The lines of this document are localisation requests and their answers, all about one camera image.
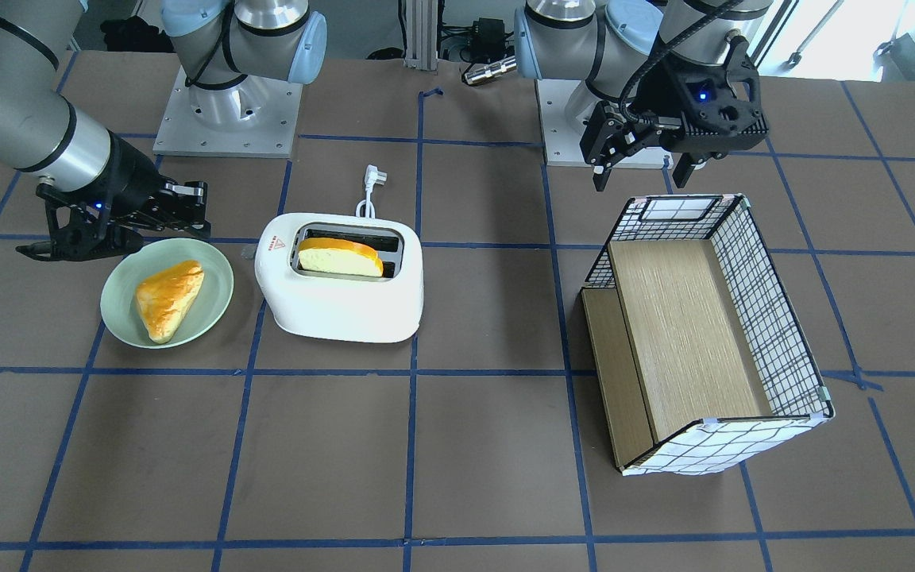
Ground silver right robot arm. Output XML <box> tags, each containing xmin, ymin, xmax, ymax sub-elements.
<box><xmin>0</xmin><ymin>1</ymin><xmax>328</xmax><ymax>261</ymax></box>

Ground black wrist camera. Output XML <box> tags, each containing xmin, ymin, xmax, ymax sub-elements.
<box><xmin>15</xmin><ymin>182</ymin><xmax>143</xmax><ymax>263</ymax></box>

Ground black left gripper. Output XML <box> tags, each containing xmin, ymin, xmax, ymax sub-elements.
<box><xmin>580</xmin><ymin>36</ymin><xmax>770</xmax><ymax>192</ymax></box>

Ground bread slice in toaster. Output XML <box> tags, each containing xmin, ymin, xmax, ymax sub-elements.
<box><xmin>297</xmin><ymin>238</ymin><xmax>384</xmax><ymax>278</ymax></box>

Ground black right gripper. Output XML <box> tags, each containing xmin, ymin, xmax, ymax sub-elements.
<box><xmin>68</xmin><ymin>133</ymin><xmax>211</xmax><ymax>249</ymax></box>

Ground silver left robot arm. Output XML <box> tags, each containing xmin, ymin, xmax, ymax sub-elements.
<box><xmin>513</xmin><ymin>1</ymin><xmax>770</xmax><ymax>191</ymax></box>

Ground triangular golden pastry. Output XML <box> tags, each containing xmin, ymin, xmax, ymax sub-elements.
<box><xmin>134</xmin><ymin>260</ymin><xmax>206</xmax><ymax>344</ymax></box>

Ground silver metal cylinder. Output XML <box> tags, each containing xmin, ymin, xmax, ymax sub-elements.
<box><xmin>461</xmin><ymin>56</ymin><xmax>518</xmax><ymax>87</ymax></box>

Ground aluminium frame post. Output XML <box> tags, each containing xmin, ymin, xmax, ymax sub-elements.
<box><xmin>397</xmin><ymin>1</ymin><xmax>443</xmax><ymax>75</ymax></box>

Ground white toaster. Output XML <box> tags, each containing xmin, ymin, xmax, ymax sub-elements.
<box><xmin>254</xmin><ymin>213</ymin><xmax>424</xmax><ymax>343</ymax></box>

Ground white toaster power cord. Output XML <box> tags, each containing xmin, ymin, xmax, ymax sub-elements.
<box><xmin>355</xmin><ymin>164</ymin><xmax>388</xmax><ymax>220</ymax></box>

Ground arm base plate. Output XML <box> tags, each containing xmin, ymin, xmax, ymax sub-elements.
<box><xmin>152</xmin><ymin>70</ymin><xmax>304</xmax><ymax>159</ymax></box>
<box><xmin>535</xmin><ymin>78</ymin><xmax>674</xmax><ymax>169</ymax></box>

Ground green plate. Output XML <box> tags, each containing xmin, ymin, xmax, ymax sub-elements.
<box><xmin>99</xmin><ymin>238</ymin><xmax>234</xmax><ymax>349</ymax></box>

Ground checkered fabric wooden box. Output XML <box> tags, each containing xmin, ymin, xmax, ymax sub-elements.
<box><xmin>580</xmin><ymin>193</ymin><xmax>836</xmax><ymax>477</ymax></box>

